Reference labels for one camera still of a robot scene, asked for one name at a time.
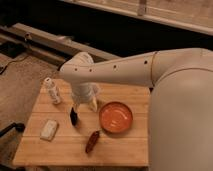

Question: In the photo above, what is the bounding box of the black handle object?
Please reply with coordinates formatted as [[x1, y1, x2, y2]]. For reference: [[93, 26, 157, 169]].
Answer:
[[0, 122, 25, 137]]

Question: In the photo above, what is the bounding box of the orange round bowl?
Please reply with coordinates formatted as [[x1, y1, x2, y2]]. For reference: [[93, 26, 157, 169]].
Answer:
[[99, 102, 133, 133]]

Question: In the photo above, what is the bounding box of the white rectangular sponge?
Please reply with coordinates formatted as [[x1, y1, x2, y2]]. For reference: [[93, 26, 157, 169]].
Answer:
[[40, 120, 59, 141]]

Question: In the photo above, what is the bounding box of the dark brown eraser block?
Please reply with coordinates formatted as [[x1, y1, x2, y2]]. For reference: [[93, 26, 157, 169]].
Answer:
[[70, 108, 78, 126]]

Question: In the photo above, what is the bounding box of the white plastic bottle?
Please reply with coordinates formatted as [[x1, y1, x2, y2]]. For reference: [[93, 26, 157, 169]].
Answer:
[[44, 77, 61, 104]]

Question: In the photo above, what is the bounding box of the reddish brown chili pepper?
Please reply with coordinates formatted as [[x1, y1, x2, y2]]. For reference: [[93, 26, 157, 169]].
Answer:
[[85, 131, 100, 153]]

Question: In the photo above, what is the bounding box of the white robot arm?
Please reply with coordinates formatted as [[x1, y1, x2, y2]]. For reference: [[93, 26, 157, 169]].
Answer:
[[59, 48, 213, 171]]

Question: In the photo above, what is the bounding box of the grey metal floor rail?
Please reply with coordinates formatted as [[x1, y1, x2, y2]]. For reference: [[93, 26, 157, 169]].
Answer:
[[0, 23, 119, 60]]

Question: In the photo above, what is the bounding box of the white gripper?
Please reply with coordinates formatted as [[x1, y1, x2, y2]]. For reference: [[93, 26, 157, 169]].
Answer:
[[71, 83, 99, 112]]

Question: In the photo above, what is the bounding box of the black cable on floor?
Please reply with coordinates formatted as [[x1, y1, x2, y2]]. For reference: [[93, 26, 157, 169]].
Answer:
[[0, 53, 31, 75]]

